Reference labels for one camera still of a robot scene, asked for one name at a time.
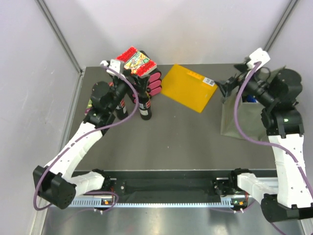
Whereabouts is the aluminium frame post left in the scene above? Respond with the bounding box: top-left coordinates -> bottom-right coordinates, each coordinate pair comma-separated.
35,0 -> 83,75

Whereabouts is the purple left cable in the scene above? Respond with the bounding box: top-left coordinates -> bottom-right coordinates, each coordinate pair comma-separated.
33,65 -> 140,216

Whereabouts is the green canvas bag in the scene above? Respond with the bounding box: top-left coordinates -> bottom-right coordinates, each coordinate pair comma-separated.
219,66 -> 287,142

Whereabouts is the red treehouse book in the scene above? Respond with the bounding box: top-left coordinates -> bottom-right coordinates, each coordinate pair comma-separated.
116,47 -> 157,76

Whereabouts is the yellow plastic folder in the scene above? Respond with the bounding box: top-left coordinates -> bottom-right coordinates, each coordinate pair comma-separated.
161,64 -> 218,113

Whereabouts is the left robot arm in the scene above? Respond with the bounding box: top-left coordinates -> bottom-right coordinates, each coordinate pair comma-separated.
33,71 -> 150,211

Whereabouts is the grape juice carton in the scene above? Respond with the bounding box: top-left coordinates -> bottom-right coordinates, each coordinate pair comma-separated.
246,95 -> 258,103

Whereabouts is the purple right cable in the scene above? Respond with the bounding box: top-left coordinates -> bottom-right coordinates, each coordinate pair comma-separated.
233,61 -> 313,235

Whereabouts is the aluminium frame post right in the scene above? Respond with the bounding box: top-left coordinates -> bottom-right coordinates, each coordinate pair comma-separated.
263,0 -> 300,52

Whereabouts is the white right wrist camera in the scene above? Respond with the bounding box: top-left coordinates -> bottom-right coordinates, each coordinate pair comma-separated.
245,48 -> 270,70

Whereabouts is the purple cable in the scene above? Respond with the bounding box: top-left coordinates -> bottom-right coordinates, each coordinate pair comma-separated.
233,61 -> 313,235
33,65 -> 140,216

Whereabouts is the slotted cable duct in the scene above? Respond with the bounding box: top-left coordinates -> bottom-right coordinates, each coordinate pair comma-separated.
68,197 -> 255,208

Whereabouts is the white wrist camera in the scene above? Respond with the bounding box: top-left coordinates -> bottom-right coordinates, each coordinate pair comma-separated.
100,59 -> 124,74
245,48 -> 270,70

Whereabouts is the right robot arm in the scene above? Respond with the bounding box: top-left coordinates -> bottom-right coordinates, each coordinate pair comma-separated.
217,62 -> 313,223

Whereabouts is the cola bottle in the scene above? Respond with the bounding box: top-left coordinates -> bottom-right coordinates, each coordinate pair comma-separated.
115,99 -> 128,120
138,92 -> 152,120

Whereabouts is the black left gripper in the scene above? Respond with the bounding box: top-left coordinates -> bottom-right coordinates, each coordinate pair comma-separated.
108,69 -> 149,113

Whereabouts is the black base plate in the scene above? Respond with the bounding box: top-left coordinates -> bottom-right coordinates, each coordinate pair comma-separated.
73,170 -> 278,203

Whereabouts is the aluminium frame post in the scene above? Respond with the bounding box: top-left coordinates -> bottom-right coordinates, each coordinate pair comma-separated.
35,0 -> 83,75
263,0 -> 300,52

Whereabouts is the purple treehouse book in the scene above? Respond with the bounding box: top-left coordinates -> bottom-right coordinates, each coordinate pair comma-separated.
84,99 -> 93,115

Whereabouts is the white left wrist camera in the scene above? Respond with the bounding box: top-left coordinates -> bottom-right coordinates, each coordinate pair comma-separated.
100,59 -> 124,74

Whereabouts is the black pink drawer unit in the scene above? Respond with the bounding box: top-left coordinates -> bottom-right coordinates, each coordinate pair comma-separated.
128,50 -> 162,104

